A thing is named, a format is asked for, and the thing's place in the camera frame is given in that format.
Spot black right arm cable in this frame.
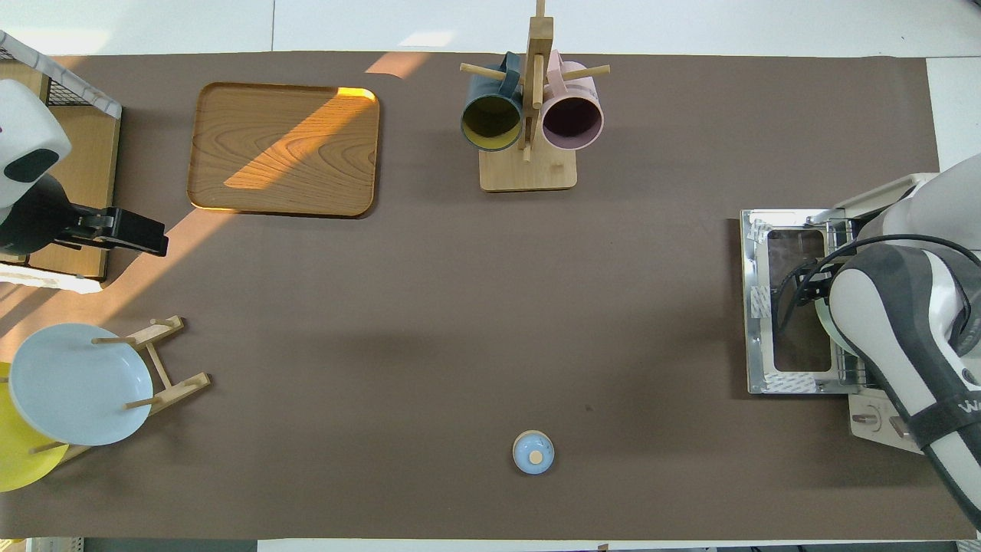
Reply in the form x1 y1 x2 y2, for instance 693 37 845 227
774 234 981 338

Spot toaster oven glass door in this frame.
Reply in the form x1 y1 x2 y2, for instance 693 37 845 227
740 209 863 396

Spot light blue plate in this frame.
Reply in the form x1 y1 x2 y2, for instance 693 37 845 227
8 323 154 447

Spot light green plate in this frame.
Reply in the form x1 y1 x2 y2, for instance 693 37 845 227
814 295 840 342

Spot metal oven wire rack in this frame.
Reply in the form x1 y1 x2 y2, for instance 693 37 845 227
824 217 878 388

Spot wooden plate rack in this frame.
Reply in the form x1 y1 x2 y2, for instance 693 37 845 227
27 315 212 465

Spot dark teal mug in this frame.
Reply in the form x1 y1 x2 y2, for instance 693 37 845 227
461 52 524 153

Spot white toaster oven body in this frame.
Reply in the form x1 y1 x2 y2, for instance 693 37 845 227
834 172 940 455

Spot wooden board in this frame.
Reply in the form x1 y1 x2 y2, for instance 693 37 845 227
27 106 122 281

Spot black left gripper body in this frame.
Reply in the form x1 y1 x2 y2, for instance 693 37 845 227
0 175 116 258

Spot wooden mug tree stand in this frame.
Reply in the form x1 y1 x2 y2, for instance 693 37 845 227
460 0 612 192

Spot brown table mat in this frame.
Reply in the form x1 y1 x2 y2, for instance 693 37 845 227
0 52 978 541

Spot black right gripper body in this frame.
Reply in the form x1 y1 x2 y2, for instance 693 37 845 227
796 264 836 307

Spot pink mug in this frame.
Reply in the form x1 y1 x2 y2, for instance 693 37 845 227
541 51 605 151

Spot yellow plate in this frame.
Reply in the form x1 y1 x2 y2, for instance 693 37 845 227
0 362 70 493

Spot rounded wooden tray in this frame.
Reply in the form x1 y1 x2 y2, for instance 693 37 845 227
187 82 381 219

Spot wire basket wooden shelf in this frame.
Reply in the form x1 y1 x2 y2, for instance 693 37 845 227
0 31 123 296

